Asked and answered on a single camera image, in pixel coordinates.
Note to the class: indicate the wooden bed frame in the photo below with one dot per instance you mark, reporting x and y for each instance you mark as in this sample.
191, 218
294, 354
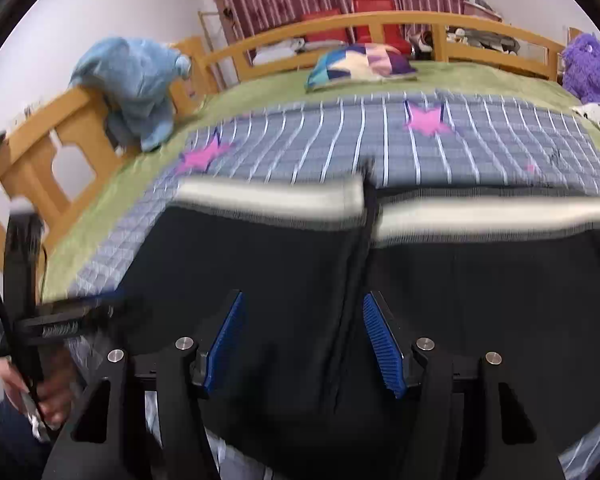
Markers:
78, 116

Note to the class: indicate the grey plaid star blanket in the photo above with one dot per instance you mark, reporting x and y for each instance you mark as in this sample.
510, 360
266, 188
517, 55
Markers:
395, 286

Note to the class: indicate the purple plush toy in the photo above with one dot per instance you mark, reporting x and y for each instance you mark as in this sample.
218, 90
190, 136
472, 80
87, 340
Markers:
582, 68

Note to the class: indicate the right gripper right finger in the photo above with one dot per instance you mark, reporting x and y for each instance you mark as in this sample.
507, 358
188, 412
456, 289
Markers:
464, 417

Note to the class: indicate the colourful patchwork cushion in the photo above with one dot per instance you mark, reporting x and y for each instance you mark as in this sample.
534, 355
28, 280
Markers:
359, 63

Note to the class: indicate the green bed cover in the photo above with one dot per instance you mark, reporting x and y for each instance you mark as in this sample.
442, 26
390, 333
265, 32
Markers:
260, 92

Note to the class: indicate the black pants with white stripe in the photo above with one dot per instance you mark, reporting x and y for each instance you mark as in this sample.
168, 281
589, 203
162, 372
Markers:
363, 333

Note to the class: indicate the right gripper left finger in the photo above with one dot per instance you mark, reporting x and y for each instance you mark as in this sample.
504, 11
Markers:
140, 417

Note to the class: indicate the person's left hand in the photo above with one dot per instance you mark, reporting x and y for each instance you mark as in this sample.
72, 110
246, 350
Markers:
55, 394

